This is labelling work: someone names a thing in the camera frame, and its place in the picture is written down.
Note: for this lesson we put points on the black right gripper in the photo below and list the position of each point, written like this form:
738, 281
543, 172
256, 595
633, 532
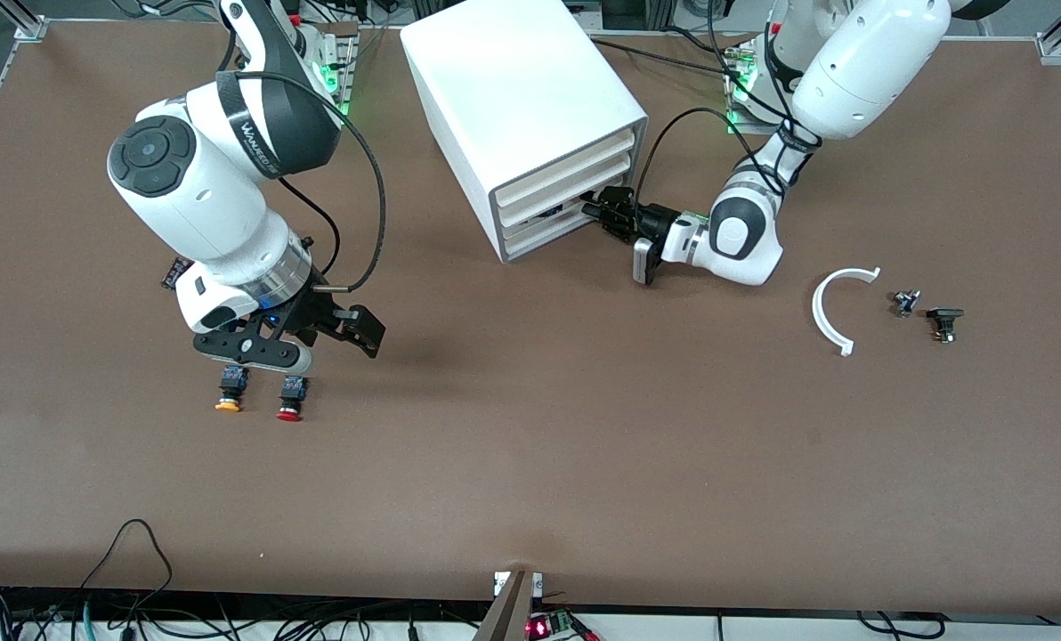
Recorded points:
310, 311

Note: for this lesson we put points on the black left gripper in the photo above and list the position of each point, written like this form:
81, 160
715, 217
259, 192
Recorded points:
654, 218

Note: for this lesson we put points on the white plastic bin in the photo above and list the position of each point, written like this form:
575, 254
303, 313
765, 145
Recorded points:
548, 233

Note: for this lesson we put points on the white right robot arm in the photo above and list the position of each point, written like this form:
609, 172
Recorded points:
201, 196

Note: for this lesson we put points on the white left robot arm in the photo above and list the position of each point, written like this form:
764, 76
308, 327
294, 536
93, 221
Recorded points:
860, 71

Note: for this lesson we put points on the red mushroom push button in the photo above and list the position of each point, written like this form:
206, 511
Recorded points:
293, 396

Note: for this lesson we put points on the yellow mushroom push button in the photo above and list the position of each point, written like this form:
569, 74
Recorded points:
232, 387

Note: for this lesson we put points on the small black terminal block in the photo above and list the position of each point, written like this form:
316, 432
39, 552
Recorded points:
171, 278

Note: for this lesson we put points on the green circuit board red LED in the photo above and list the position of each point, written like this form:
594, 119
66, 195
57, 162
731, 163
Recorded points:
550, 625

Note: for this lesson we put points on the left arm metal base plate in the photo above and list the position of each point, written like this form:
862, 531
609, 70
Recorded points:
733, 107

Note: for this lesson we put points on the white curved plastic bracket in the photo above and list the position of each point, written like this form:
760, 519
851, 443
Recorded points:
818, 312

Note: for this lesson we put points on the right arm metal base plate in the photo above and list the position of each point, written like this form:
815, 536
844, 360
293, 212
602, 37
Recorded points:
345, 62

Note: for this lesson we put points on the small black silver switch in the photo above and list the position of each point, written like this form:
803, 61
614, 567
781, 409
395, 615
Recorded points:
904, 304

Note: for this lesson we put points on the brown camera stand post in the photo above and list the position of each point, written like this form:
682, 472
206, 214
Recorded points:
508, 614

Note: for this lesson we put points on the black flat-head switch part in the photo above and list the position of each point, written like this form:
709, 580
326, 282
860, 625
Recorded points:
944, 316

